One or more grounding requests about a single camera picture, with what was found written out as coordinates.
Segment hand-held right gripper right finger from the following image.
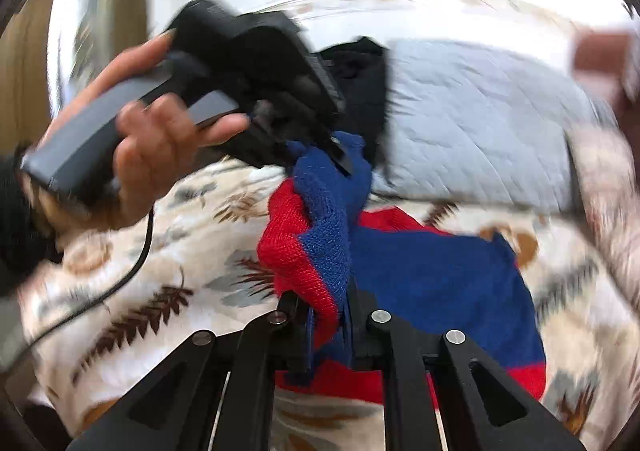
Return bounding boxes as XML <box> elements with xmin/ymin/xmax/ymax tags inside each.
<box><xmin>344</xmin><ymin>276</ymin><xmax>587</xmax><ymax>451</ymax></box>

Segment black cable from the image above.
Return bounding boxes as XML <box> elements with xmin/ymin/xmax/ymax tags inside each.
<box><xmin>20</xmin><ymin>205</ymin><xmax>157</xmax><ymax>357</ymax></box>

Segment brown sofa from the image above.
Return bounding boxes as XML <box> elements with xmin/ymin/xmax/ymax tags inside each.
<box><xmin>571</xmin><ymin>30</ymin><xmax>640</xmax><ymax>104</ymax></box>

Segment red and blue knit sweater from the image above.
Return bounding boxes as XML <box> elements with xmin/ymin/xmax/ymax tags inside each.
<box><xmin>257</xmin><ymin>131</ymin><xmax>547</xmax><ymax>406</ymax></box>

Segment grey quilted pillow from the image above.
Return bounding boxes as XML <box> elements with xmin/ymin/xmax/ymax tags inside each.
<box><xmin>370</xmin><ymin>38</ymin><xmax>618</xmax><ymax>218</ymax></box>

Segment striped floral pillow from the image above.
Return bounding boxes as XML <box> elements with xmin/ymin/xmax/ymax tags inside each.
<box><xmin>565</xmin><ymin>124</ymin><xmax>640</xmax><ymax>332</ymax></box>

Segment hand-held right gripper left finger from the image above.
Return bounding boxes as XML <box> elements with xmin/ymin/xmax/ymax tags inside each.
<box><xmin>65</xmin><ymin>291</ymin><xmax>317</xmax><ymax>451</ymax></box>

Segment leaf print fleece blanket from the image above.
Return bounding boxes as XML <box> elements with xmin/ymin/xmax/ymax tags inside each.
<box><xmin>20</xmin><ymin>156</ymin><xmax>640</xmax><ymax>451</ymax></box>

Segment person's left hand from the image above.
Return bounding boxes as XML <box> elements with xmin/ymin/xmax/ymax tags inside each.
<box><xmin>40</xmin><ymin>34</ymin><xmax>251</xmax><ymax>233</ymax></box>

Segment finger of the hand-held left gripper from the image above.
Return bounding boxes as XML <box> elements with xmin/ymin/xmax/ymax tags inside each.
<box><xmin>320</xmin><ymin>131</ymin><xmax>355</xmax><ymax>178</ymax></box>

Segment black garment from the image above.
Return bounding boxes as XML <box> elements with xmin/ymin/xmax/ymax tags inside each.
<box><xmin>320</xmin><ymin>36</ymin><xmax>392</xmax><ymax>167</ymax></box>

